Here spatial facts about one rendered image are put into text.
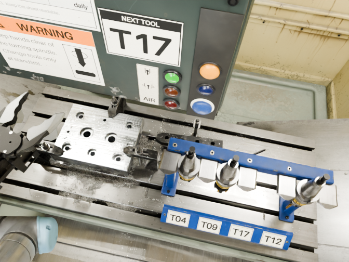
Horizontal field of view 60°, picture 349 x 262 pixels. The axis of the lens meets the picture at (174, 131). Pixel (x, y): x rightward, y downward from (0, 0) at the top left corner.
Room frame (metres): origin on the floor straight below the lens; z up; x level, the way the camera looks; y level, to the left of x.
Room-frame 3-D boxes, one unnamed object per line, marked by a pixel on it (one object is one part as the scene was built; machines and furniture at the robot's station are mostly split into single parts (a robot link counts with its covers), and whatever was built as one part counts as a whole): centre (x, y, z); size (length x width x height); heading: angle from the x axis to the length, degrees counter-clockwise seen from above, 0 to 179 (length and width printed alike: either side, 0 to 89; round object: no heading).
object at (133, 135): (0.53, 0.28, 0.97); 0.29 x 0.23 x 0.05; 82
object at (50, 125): (0.31, 0.27, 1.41); 0.09 x 0.03 x 0.06; 130
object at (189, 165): (0.34, -0.05, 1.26); 0.04 x 0.04 x 0.07
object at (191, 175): (0.34, -0.05, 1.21); 0.06 x 0.06 x 0.03
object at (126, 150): (0.47, 0.12, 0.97); 0.13 x 0.03 x 0.15; 82
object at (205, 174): (0.33, -0.10, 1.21); 0.07 x 0.05 x 0.01; 172
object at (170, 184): (0.40, 0.00, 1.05); 0.10 x 0.05 x 0.30; 172
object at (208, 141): (0.56, -0.06, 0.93); 0.26 x 0.05 x 0.06; 87
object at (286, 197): (0.30, -0.32, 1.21); 0.07 x 0.05 x 0.01; 172
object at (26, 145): (0.27, 0.30, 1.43); 0.09 x 0.05 x 0.02; 130
